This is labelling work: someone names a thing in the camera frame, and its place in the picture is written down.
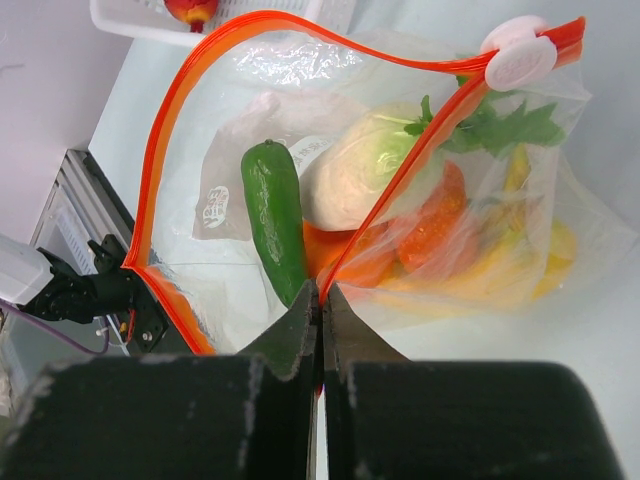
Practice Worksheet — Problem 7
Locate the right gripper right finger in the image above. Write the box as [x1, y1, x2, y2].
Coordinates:
[322, 287, 623, 479]

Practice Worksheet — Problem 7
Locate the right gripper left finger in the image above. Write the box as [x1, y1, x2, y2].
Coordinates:
[1, 282, 319, 479]

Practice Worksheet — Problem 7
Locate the orange toy tangerine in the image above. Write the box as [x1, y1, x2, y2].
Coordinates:
[303, 221, 396, 288]

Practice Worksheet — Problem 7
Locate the orange toy pumpkin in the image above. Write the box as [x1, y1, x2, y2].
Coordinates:
[390, 161, 478, 279]

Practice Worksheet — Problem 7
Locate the yellow toy banana bunch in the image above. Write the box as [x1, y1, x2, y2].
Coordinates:
[381, 144, 577, 315]

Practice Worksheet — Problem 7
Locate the green toy chili pepper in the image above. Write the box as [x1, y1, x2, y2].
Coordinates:
[241, 139, 309, 307]

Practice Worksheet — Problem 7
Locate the white toy radish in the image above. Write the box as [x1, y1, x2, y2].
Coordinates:
[300, 98, 564, 231]

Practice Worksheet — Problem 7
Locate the clear zip top bag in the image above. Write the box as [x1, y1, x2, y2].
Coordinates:
[123, 11, 639, 354]

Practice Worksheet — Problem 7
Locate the red toy apple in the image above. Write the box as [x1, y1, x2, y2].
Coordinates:
[164, 0, 219, 33]

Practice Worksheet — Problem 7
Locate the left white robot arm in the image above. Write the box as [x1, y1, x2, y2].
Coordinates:
[17, 234, 170, 353]

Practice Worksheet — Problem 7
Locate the white plastic basket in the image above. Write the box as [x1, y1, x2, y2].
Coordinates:
[89, 0, 356, 47]

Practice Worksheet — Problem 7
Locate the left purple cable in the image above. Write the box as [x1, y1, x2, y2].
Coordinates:
[0, 299, 109, 357]

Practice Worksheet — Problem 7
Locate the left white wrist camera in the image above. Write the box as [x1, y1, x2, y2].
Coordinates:
[0, 234, 54, 305]

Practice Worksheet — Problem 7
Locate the aluminium frame rail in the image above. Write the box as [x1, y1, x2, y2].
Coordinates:
[30, 149, 134, 274]

